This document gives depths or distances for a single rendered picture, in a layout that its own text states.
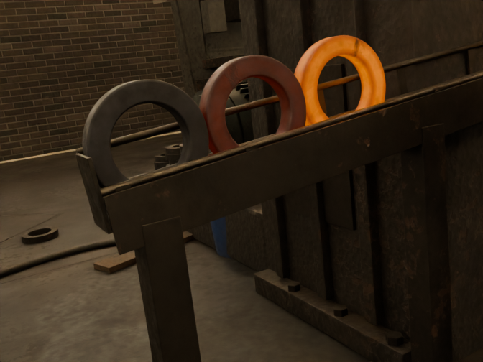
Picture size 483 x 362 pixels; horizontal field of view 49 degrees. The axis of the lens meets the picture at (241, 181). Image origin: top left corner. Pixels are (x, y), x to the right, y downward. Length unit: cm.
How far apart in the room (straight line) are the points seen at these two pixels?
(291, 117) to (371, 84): 19
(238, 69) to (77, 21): 625
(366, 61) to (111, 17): 628
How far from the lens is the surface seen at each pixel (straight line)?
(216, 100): 82
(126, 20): 720
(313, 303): 158
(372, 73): 100
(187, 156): 80
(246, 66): 84
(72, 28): 702
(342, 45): 96
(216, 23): 534
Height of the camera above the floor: 74
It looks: 12 degrees down
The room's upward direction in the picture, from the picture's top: 7 degrees counter-clockwise
